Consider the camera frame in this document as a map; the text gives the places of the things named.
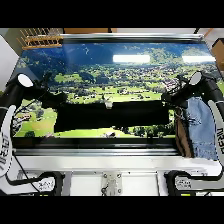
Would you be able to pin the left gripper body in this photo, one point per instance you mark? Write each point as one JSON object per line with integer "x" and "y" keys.
{"x": 58, "y": 99}

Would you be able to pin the black garment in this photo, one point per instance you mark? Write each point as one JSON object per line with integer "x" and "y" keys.
{"x": 113, "y": 116}

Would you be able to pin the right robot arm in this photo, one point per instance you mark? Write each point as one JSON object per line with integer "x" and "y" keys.
{"x": 213, "y": 90}

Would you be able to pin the brown garment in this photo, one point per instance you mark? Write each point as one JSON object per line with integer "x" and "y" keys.
{"x": 182, "y": 140}

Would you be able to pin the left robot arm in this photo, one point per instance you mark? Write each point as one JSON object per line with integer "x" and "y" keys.
{"x": 8, "y": 96}

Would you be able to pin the blue jeans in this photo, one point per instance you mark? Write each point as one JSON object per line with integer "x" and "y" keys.
{"x": 200, "y": 130}

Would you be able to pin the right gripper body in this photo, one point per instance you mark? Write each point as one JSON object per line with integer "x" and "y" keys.
{"x": 171, "y": 98}

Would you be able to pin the silver frame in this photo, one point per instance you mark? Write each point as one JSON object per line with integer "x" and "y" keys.
{"x": 100, "y": 152}

